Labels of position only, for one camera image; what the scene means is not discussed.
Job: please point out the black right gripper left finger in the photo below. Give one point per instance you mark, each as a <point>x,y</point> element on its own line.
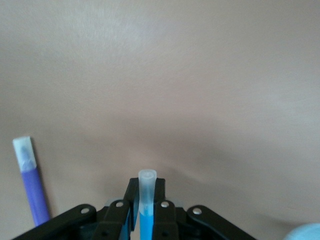
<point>110,222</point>

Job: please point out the blue marker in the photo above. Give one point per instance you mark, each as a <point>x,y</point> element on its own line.
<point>147,200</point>

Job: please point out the brown table cover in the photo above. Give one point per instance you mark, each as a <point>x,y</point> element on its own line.
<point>175,87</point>

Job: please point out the purple marker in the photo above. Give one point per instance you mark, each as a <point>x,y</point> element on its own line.
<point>33,190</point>

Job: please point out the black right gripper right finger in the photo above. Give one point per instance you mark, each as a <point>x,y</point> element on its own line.
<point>170,222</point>

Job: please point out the translucent blue plastic cup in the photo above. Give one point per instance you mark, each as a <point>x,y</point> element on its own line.
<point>305,233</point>

